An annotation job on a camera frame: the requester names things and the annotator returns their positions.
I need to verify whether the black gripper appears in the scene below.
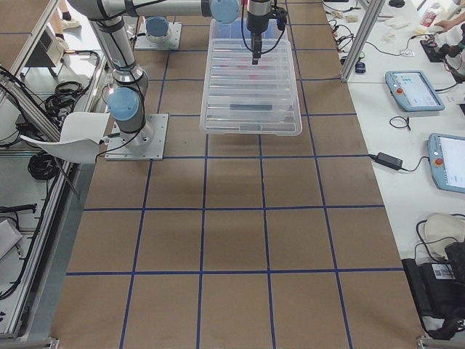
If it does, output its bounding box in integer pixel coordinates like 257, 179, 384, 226
247, 0, 272, 65

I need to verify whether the clear plastic box lid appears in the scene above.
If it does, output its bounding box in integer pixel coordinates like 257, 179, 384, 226
200, 39, 302, 136

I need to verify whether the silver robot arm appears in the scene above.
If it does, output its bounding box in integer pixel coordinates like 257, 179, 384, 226
70, 1, 278, 148

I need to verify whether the clear plastic storage box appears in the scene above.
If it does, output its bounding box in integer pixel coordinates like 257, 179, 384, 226
208, 17, 296, 110

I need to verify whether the teach pendant far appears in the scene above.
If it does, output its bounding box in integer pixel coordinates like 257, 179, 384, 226
384, 71, 445, 112

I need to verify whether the teach pendant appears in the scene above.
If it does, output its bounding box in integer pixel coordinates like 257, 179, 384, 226
384, 71, 445, 112
426, 133, 464, 193

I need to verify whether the black power adapter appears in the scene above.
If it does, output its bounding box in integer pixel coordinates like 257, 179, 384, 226
368, 152, 403, 171

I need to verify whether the white chair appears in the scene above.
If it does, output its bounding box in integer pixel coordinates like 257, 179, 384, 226
20, 111, 110, 164

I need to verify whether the teach pendant near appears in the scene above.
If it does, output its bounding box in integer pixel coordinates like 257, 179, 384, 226
426, 133, 464, 193

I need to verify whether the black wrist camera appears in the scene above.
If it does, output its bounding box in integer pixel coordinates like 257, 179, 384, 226
272, 5, 288, 31

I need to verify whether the aluminium frame post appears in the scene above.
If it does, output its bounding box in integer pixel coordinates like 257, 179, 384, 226
340, 0, 384, 83

